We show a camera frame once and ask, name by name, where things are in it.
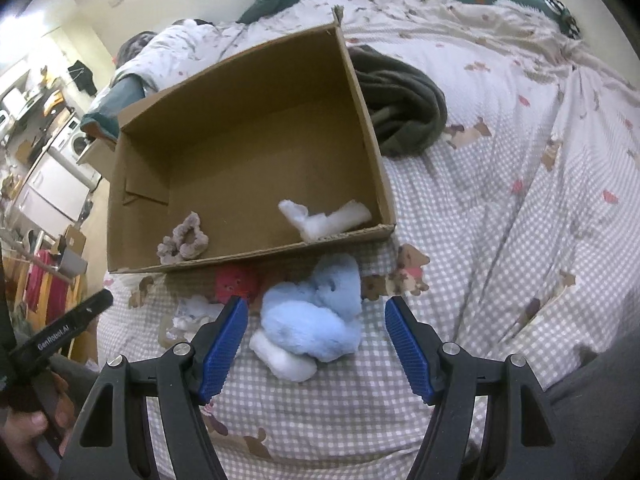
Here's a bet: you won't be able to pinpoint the white washing machine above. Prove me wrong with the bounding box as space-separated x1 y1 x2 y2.
50 119 103 188

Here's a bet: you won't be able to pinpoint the light blue fluffy cloth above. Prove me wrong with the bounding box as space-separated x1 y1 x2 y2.
260 253 363 363

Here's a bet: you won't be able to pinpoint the grey bin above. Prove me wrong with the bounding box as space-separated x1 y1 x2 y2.
57 247 88 278

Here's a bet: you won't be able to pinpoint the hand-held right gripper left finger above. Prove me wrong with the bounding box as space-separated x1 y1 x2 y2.
59 297 249 480

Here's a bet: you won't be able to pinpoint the teal mattress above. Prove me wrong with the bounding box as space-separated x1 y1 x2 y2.
80 74 146 141

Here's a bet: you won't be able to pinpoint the white labelled soft pouch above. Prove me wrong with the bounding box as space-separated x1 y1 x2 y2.
170 295 228 341

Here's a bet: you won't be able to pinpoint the grey striped pillow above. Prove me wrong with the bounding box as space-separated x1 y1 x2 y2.
116 19 213 68

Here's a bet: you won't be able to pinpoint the beige bedside cabinet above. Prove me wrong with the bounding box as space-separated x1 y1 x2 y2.
76 137 118 181

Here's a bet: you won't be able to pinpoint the dark grey folded blanket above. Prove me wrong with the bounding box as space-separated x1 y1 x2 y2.
347 44 448 158

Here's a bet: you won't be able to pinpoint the white sock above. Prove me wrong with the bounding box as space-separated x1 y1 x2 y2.
248 331 318 383

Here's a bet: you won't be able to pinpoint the grey trousers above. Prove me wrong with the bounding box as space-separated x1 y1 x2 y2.
545 340 640 480

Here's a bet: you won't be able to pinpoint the white kitchen cabinet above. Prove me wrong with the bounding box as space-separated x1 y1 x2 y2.
10 152 86 223

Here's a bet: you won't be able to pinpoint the cardboard box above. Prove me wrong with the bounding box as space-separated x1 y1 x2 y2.
106 6 398 275

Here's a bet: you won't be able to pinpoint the black hanging garment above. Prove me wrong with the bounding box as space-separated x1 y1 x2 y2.
67 60 97 96

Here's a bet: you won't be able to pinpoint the red fabric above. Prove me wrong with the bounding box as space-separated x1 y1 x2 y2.
25 249 68 328

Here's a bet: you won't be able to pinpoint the white fluffy cloth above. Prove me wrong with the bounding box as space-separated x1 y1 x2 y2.
277 199 372 242

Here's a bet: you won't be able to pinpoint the person's left hand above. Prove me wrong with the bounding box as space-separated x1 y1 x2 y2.
0 374 77 480

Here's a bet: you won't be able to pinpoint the pink plush toy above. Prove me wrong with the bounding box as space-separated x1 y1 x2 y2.
214 266 261 306

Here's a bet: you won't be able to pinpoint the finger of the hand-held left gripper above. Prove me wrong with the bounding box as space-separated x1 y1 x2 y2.
72 288 115 328

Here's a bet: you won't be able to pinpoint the beige fuzzy scrunchie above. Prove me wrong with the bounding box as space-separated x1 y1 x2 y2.
156 212 211 264

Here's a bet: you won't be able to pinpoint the white fuzzy blanket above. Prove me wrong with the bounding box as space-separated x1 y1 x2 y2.
492 0 563 26

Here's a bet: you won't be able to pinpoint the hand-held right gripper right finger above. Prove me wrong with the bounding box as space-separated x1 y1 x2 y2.
384 296 576 480

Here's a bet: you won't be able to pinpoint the black and white checked cloth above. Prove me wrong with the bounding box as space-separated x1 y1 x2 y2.
542 0 583 38

